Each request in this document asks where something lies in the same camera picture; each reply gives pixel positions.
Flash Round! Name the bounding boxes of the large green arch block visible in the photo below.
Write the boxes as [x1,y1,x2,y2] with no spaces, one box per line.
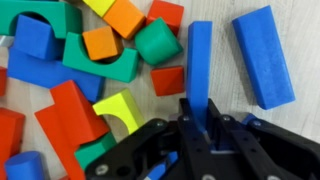
[0,0,83,40]

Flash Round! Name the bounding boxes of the red wooden block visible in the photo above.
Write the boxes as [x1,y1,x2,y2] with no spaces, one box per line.
[0,65,8,98]
[0,106,26,180]
[146,0,185,37]

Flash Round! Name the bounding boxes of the blue cylinder block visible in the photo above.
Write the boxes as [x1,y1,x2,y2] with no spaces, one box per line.
[3,150,47,180]

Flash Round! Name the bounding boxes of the thin blue plank block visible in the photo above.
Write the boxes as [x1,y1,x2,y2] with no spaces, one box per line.
[185,20,214,136]

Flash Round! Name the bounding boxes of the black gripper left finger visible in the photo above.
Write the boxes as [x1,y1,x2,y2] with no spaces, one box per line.
[84,97,218,180]

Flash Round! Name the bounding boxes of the yellow arch block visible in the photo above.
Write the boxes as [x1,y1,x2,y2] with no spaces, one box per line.
[92,87,146,135]

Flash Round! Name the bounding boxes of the blue rectangular wooden block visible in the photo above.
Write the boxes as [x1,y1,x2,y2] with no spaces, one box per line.
[231,4,297,111]

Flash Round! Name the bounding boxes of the red cube block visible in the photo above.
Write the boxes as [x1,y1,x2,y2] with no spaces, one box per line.
[150,65,186,97]

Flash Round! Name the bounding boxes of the orange rectangular block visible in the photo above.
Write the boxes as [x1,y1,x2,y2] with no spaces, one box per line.
[102,0,147,41]

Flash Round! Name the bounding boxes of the red rectangular block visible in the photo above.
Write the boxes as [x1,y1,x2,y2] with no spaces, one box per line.
[49,79,111,148]
[33,104,88,180]

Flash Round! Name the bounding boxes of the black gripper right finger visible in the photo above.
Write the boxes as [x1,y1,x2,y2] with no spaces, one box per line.
[207,98,320,180]

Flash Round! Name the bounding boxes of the orange cube block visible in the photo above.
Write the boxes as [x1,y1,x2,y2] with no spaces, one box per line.
[82,25,125,62]

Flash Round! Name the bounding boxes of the green cylinder block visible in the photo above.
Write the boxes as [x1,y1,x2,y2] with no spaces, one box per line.
[134,16,184,67]

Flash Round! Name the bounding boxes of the yellow wooden block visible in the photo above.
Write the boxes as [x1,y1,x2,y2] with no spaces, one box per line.
[82,0,116,18]

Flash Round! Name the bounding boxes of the long blue wooden block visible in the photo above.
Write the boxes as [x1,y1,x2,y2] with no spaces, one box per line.
[6,46,106,103]

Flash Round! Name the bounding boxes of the green wooden block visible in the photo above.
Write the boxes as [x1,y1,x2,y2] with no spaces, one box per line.
[73,131,118,171]

